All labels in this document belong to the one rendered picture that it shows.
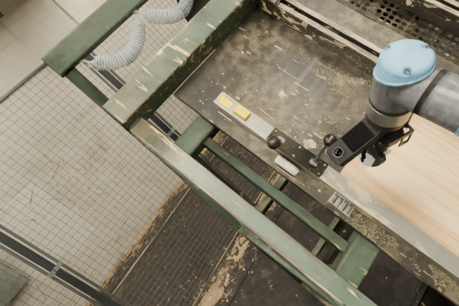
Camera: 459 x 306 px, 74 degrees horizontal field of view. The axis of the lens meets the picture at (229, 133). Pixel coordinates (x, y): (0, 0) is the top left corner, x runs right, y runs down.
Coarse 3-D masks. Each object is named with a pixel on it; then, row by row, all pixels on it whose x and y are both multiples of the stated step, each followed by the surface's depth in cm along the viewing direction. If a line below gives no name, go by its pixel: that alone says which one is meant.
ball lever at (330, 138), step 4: (328, 136) 84; (332, 136) 84; (324, 140) 85; (328, 140) 84; (332, 140) 83; (336, 140) 84; (324, 144) 85; (328, 144) 84; (324, 148) 87; (320, 152) 88; (316, 156) 90; (312, 160) 92; (316, 160) 91; (312, 164) 91; (316, 164) 91
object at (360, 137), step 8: (352, 128) 61; (360, 128) 60; (368, 128) 59; (344, 136) 62; (352, 136) 61; (360, 136) 60; (368, 136) 59; (376, 136) 58; (336, 144) 63; (344, 144) 62; (352, 144) 60; (360, 144) 60; (368, 144) 59; (328, 152) 63; (336, 152) 62; (344, 152) 61; (352, 152) 60; (360, 152) 61; (336, 160) 62; (344, 160) 61
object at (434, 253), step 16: (224, 112) 103; (256, 128) 98; (272, 128) 98; (288, 160) 98; (320, 176) 92; (336, 176) 92; (352, 192) 90; (368, 208) 88; (384, 208) 88; (384, 224) 86; (400, 224) 86; (400, 240) 87; (416, 240) 84; (432, 240) 84; (432, 256) 83; (448, 256) 82; (448, 272) 82
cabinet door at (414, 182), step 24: (408, 144) 96; (432, 144) 96; (456, 144) 96; (360, 168) 94; (384, 168) 94; (408, 168) 94; (432, 168) 93; (456, 168) 93; (384, 192) 91; (408, 192) 91; (432, 192) 91; (456, 192) 91; (408, 216) 89; (432, 216) 89; (456, 216) 88; (456, 240) 86
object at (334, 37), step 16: (272, 0) 108; (288, 0) 112; (272, 16) 118; (288, 16) 112; (304, 16) 109; (320, 16) 109; (304, 32) 113; (320, 32) 107; (336, 32) 107; (336, 48) 108; (352, 48) 103; (368, 48) 104; (368, 64) 104
